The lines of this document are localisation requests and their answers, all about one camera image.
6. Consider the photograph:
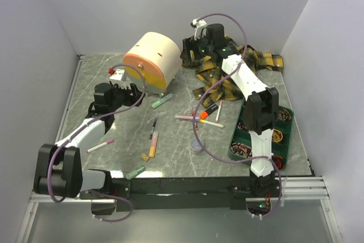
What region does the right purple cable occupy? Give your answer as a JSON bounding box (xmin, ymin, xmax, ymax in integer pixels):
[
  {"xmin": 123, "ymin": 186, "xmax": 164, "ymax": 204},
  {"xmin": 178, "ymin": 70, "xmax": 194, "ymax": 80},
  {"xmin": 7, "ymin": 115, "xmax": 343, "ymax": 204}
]
[{"xmin": 192, "ymin": 13, "xmax": 284, "ymax": 219}]

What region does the pink top drawer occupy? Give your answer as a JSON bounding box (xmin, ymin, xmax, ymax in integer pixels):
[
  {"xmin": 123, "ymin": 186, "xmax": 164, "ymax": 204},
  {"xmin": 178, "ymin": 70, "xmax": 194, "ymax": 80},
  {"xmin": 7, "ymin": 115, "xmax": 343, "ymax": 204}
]
[{"xmin": 123, "ymin": 53, "xmax": 163, "ymax": 77}]

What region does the orange black highlighter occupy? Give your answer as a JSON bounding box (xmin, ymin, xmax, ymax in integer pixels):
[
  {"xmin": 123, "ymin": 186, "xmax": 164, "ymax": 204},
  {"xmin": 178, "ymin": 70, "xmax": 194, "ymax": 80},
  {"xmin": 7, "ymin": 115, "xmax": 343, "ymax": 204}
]
[{"xmin": 200, "ymin": 104, "xmax": 218, "ymax": 120}]

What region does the yellow drawer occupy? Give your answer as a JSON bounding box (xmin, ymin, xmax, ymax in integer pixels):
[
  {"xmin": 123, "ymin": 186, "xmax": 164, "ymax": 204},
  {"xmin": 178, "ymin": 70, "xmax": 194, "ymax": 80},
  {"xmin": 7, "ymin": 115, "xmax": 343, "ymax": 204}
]
[{"xmin": 125, "ymin": 67, "xmax": 167, "ymax": 89}]

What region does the white pen yellow cap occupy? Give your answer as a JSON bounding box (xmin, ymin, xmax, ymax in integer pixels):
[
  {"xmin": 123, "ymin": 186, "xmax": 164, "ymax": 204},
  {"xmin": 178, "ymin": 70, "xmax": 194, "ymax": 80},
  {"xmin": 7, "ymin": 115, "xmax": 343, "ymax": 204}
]
[{"xmin": 198, "ymin": 120, "xmax": 224, "ymax": 128}]

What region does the dark floral hair band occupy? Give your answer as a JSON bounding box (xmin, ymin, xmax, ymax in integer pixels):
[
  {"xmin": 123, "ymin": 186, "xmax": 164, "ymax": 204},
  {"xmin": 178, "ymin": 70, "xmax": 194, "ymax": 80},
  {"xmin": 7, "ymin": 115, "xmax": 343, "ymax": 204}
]
[{"xmin": 278, "ymin": 107, "xmax": 292, "ymax": 122}]

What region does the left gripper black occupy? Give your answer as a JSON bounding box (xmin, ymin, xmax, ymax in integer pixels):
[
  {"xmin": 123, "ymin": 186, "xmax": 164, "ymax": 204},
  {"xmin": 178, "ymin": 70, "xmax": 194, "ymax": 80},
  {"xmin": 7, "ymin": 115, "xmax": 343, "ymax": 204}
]
[{"xmin": 109, "ymin": 82, "xmax": 145, "ymax": 112}]

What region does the orange pink highlighter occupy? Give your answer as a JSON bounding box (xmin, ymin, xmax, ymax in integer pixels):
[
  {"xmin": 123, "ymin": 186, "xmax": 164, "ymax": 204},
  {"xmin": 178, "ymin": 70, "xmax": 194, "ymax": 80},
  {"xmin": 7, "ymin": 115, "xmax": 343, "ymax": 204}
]
[{"xmin": 148, "ymin": 131, "xmax": 159, "ymax": 158}]

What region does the green compartment tray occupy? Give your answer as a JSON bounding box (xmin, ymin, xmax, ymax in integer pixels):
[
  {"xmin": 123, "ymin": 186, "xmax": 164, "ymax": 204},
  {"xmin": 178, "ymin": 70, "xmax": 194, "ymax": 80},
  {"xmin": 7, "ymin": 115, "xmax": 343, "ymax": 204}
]
[{"xmin": 227, "ymin": 104, "xmax": 294, "ymax": 171}]

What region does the dark patterned hair band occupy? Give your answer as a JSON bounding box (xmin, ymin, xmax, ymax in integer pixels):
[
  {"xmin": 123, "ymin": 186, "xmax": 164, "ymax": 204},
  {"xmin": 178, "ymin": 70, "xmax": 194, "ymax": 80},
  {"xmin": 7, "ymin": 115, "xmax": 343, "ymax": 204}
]
[{"xmin": 237, "ymin": 121, "xmax": 249, "ymax": 132}]

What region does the white pen pink cap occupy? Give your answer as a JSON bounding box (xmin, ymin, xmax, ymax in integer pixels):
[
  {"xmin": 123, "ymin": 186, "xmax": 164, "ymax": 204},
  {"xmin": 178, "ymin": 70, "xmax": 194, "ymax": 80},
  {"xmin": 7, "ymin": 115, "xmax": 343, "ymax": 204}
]
[{"xmin": 86, "ymin": 139, "xmax": 114, "ymax": 154}]

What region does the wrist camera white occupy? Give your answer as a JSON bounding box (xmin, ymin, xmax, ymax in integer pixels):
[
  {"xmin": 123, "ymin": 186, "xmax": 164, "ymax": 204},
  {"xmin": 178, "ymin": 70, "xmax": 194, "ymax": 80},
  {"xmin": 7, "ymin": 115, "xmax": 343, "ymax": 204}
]
[
  {"xmin": 109, "ymin": 68, "xmax": 127, "ymax": 82},
  {"xmin": 191, "ymin": 18, "xmax": 207, "ymax": 40}
]

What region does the orange black hair band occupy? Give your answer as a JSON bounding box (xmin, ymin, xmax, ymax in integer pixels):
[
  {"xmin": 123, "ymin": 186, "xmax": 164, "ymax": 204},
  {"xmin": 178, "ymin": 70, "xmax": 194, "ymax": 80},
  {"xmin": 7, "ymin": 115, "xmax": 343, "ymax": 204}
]
[{"xmin": 272, "ymin": 155, "xmax": 286, "ymax": 170}]

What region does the cream round drawer organizer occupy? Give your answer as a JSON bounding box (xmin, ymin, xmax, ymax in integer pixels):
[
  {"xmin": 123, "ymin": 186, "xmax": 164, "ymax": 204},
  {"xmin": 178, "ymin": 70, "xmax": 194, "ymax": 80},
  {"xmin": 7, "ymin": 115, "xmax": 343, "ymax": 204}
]
[{"xmin": 123, "ymin": 32, "xmax": 182, "ymax": 90}]

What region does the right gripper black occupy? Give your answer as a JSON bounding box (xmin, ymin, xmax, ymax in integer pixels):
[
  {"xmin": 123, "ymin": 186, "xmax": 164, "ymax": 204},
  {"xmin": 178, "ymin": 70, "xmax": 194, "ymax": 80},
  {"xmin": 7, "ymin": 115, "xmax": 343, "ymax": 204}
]
[{"xmin": 179, "ymin": 31, "xmax": 213, "ymax": 64}]

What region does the small tan eraser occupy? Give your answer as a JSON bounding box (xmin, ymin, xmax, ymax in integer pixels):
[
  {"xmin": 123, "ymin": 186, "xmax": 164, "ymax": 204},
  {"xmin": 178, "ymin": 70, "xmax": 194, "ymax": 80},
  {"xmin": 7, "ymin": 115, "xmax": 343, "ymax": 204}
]
[{"xmin": 140, "ymin": 154, "xmax": 150, "ymax": 162}]

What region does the white pen orange cap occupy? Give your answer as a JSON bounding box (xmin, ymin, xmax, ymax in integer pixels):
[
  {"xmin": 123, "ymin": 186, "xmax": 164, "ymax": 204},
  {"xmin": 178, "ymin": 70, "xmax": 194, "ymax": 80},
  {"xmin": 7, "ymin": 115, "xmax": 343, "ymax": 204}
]
[{"xmin": 215, "ymin": 100, "xmax": 223, "ymax": 123}]

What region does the black thin pen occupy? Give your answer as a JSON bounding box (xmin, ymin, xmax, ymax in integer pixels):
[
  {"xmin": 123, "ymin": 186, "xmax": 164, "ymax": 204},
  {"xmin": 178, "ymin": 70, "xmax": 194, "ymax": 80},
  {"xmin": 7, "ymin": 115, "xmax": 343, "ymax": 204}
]
[{"xmin": 150, "ymin": 116, "xmax": 158, "ymax": 140}]

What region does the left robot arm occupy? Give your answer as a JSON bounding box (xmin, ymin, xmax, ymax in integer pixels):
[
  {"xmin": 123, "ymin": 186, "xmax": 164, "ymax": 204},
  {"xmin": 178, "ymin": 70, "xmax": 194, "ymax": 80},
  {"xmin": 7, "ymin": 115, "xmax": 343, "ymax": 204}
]
[{"xmin": 33, "ymin": 83, "xmax": 144, "ymax": 199}]

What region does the yellow plaid shirt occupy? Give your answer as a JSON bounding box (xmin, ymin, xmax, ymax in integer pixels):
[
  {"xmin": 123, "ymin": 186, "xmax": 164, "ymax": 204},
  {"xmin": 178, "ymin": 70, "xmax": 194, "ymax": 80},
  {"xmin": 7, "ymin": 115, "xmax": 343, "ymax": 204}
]
[{"xmin": 181, "ymin": 35, "xmax": 284, "ymax": 107}]

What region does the red brown pen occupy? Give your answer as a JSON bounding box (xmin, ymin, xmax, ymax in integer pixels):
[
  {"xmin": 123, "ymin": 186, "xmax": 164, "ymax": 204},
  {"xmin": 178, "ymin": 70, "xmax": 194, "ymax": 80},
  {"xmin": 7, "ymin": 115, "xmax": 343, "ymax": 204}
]
[{"xmin": 191, "ymin": 107, "xmax": 198, "ymax": 131}]

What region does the brown patterned hair band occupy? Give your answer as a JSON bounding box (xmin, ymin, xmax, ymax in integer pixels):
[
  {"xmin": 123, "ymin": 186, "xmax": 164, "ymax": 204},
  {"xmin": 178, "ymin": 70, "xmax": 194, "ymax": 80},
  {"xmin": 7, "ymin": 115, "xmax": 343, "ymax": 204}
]
[{"xmin": 230, "ymin": 142, "xmax": 253, "ymax": 158}]

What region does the green highlighter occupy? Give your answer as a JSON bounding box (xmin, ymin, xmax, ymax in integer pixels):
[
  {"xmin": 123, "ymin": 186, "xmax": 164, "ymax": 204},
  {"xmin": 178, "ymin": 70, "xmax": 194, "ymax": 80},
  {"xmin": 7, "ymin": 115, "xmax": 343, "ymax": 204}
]
[
  {"xmin": 151, "ymin": 93, "xmax": 173, "ymax": 109},
  {"xmin": 125, "ymin": 166, "xmax": 146, "ymax": 180}
]

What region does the aluminium rail frame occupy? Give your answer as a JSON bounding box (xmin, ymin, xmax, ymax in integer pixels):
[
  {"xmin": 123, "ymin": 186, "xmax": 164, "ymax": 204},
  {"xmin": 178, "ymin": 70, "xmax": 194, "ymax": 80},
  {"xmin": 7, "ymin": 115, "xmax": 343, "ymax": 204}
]
[{"xmin": 16, "ymin": 53, "xmax": 342, "ymax": 242}]

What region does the tan hair band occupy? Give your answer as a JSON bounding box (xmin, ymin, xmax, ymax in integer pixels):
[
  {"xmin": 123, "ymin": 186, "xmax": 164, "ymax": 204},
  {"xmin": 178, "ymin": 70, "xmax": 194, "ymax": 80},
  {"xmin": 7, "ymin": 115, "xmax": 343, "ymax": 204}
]
[{"xmin": 272, "ymin": 129, "xmax": 284, "ymax": 143}]

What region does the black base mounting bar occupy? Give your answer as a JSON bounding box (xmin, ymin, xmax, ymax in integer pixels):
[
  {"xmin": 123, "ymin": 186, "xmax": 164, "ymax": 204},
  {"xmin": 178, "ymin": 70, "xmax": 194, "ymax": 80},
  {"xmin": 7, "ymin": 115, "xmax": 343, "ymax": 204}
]
[{"xmin": 80, "ymin": 176, "xmax": 282, "ymax": 212}]

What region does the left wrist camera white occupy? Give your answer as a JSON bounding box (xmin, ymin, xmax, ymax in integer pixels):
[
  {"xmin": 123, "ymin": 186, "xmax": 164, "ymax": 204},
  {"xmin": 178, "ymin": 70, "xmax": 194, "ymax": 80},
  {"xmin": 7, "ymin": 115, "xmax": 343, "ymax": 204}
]
[{"xmin": 109, "ymin": 68, "xmax": 127, "ymax": 82}]

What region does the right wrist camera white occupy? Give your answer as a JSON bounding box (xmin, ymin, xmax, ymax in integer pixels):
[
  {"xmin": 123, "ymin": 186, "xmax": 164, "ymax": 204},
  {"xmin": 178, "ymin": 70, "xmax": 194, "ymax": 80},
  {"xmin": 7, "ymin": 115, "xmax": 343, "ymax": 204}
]
[{"xmin": 191, "ymin": 18, "xmax": 207, "ymax": 40}]

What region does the purple pastel marker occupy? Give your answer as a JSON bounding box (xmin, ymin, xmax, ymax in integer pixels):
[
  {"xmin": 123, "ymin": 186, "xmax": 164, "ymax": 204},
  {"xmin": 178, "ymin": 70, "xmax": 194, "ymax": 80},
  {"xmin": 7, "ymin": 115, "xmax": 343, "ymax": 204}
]
[{"xmin": 175, "ymin": 115, "xmax": 200, "ymax": 121}]

